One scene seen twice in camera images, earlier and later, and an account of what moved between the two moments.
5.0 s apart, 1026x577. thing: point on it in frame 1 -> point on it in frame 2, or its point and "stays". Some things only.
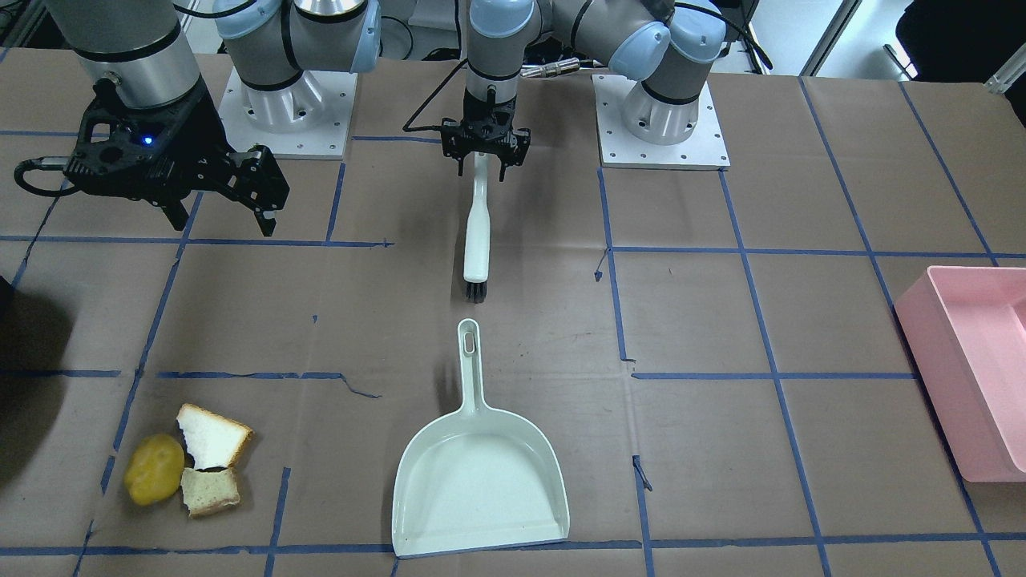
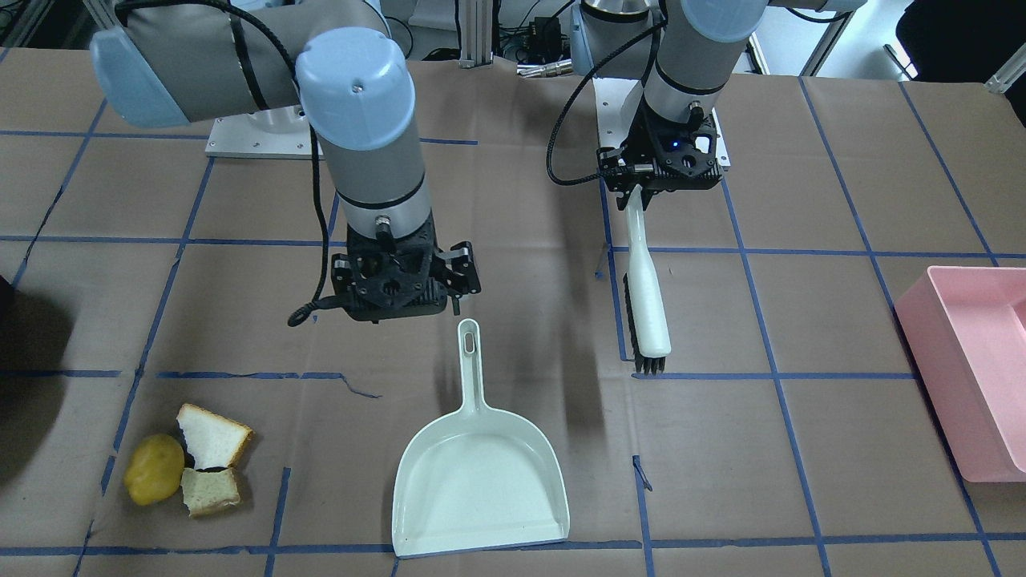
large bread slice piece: [213, 441] stays
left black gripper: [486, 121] -> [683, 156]
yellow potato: [154, 469] stays
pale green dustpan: [474, 478] stays
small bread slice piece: [208, 492] stays
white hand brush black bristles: [478, 236] -> [647, 315]
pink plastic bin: [967, 328] stays
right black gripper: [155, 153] -> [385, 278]
